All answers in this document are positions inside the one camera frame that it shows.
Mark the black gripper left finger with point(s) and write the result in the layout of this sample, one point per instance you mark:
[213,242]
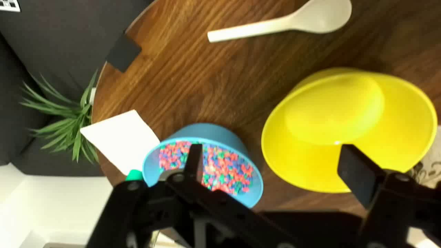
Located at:
[194,164]

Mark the green spiky plant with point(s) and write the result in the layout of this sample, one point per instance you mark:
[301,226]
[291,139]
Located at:
[71,116]

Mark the yellow plastic bowl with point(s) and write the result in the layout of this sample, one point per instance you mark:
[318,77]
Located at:
[389,118]

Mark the white plastic spoon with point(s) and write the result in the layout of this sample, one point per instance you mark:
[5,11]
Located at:
[313,16]

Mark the blue bowl of coloured beads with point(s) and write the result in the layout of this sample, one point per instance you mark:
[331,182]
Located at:
[227,164]

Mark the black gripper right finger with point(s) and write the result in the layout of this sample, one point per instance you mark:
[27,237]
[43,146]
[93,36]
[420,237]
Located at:
[360,173]

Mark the black table clamp pad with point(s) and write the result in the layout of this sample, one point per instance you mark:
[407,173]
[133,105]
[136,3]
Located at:
[123,52]

